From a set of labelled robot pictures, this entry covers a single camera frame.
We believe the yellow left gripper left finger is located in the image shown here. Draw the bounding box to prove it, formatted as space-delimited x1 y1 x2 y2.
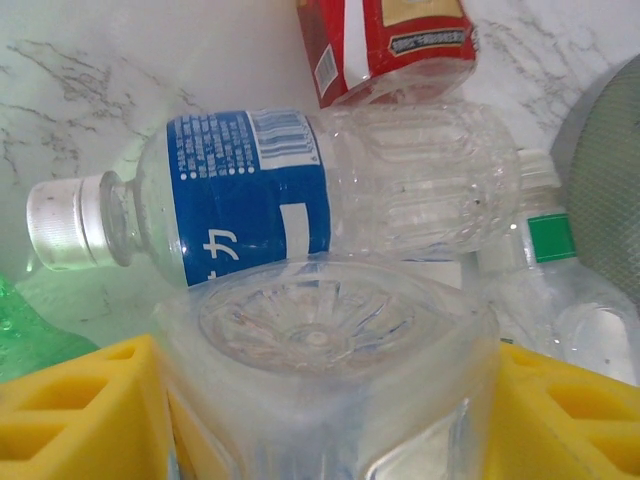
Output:
0 333 177 480

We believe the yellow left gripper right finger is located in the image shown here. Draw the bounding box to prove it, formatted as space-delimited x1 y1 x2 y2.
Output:
480 343 640 480

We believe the green soda bottle yellow cap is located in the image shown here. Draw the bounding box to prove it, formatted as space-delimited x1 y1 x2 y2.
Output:
0 272 101 386

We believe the clear plastic bottle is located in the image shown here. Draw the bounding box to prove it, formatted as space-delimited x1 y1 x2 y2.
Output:
154 254 501 480

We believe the blue label bottle white cap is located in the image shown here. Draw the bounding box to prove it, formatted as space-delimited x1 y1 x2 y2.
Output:
25 102 524 290

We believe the red label plastic bottle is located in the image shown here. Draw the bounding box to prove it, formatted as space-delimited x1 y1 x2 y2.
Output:
294 0 480 110

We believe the grey metal mesh bin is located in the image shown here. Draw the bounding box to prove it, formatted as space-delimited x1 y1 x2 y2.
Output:
548 53 640 301

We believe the clear bottle green label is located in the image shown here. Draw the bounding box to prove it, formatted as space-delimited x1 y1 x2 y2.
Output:
474 148 640 389

